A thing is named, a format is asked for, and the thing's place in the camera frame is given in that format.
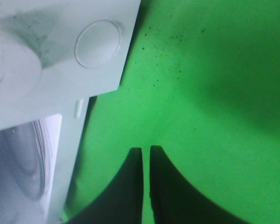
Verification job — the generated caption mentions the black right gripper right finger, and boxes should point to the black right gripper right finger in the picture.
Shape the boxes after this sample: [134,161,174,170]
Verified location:
[149,146,246,224]

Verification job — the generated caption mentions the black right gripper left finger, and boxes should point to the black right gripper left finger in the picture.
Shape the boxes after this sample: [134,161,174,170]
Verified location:
[67,147,144,224]

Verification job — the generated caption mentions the round white door-release button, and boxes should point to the round white door-release button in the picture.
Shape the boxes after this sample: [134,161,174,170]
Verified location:
[74,20,121,69]

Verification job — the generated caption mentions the white microwave oven body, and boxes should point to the white microwave oven body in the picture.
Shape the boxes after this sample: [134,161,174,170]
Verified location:
[0,0,140,224]

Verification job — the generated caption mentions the lower white microwave knob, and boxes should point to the lower white microwave knob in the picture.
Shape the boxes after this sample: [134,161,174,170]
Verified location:
[0,39,42,105]

